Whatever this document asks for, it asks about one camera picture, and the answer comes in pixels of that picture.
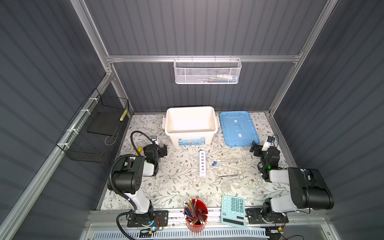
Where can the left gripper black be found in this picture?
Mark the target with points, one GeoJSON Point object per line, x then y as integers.
{"type": "Point", "coordinates": [160, 150]}

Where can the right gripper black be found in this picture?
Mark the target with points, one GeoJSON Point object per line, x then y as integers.
{"type": "Point", "coordinates": [258, 151]}

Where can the clear test tube blue cap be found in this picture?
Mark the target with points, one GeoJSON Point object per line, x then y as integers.
{"type": "Point", "coordinates": [216, 163]}

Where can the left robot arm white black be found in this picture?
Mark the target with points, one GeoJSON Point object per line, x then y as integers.
{"type": "Point", "coordinates": [125, 179]}

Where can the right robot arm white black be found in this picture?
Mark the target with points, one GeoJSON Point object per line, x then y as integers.
{"type": "Point", "coordinates": [308, 189]}

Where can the metal scissors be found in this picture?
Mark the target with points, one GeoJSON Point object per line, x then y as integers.
{"type": "Point", "coordinates": [239, 175]}

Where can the blue plastic bin lid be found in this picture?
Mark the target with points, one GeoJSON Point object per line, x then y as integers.
{"type": "Point", "coordinates": [238, 129]}

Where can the white plastic storage bin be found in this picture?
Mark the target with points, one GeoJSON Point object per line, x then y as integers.
{"type": "Point", "coordinates": [191, 126]}

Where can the yellow marker in basket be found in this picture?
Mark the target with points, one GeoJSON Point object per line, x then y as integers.
{"type": "Point", "coordinates": [123, 115]}

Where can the white test tube rack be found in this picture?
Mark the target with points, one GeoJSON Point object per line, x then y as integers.
{"type": "Point", "coordinates": [202, 163]}

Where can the mint green calculator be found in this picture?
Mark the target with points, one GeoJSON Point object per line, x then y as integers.
{"type": "Point", "coordinates": [233, 211]}

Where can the red pencil cup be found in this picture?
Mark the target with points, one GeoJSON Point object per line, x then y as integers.
{"type": "Point", "coordinates": [196, 215]}

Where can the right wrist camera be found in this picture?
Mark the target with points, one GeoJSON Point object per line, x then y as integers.
{"type": "Point", "coordinates": [269, 142]}

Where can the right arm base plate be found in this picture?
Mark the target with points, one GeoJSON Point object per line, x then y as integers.
{"type": "Point", "coordinates": [259, 216]}

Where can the black wire side basket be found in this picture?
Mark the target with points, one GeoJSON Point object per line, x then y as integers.
{"type": "Point", "coordinates": [96, 132]}

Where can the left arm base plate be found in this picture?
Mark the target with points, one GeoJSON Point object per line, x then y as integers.
{"type": "Point", "coordinates": [157, 218]}

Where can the white slotted cable duct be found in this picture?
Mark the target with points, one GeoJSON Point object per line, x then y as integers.
{"type": "Point", "coordinates": [209, 233]}

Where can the white wire wall basket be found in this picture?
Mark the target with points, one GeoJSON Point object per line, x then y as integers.
{"type": "Point", "coordinates": [207, 71]}

